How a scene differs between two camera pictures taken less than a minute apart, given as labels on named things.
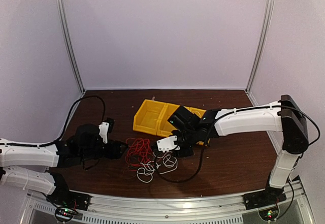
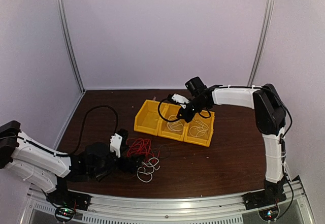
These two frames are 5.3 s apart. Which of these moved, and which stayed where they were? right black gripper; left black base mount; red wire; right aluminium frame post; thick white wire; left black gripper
Moved: right black gripper; thick white wire; left black gripper
Stayed: left black base mount; right aluminium frame post; red wire
